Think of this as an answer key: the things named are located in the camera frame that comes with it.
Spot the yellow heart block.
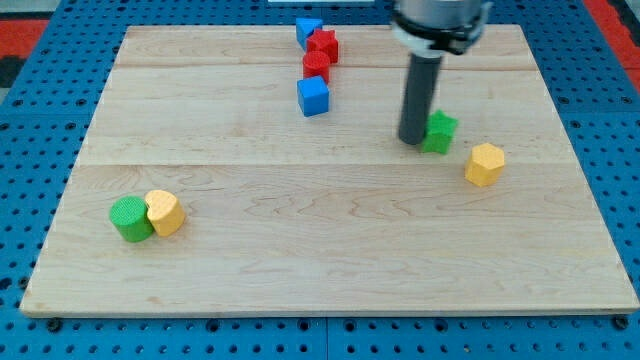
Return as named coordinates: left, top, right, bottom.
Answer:
left=144, top=190, right=186, bottom=237

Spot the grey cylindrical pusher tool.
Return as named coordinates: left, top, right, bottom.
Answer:
left=398, top=54, right=441, bottom=145

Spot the blue cube block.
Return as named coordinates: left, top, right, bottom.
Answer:
left=296, top=76, right=330, bottom=117

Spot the blue triangle block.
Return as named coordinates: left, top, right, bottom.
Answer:
left=295, top=18, right=324, bottom=50

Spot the light wooden board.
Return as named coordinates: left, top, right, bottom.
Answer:
left=20, top=25, right=639, bottom=318

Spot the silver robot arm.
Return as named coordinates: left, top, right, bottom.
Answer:
left=390, top=0, right=493, bottom=58

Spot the yellow hexagon block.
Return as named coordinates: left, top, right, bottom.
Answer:
left=464, top=143, right=505, bottom=187

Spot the green star block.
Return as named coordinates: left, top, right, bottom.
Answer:
left=421, top=110, right=458, bottom=154

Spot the red cylinder block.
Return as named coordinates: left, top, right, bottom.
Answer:
left=302, top=51, right=331, bottom=84

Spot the green cylinder block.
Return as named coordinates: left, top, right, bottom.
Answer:
left=109, top=196, right=154, bottom=243

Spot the red star block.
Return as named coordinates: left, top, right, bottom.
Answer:
left=306, top=29, right=339, bottom=64

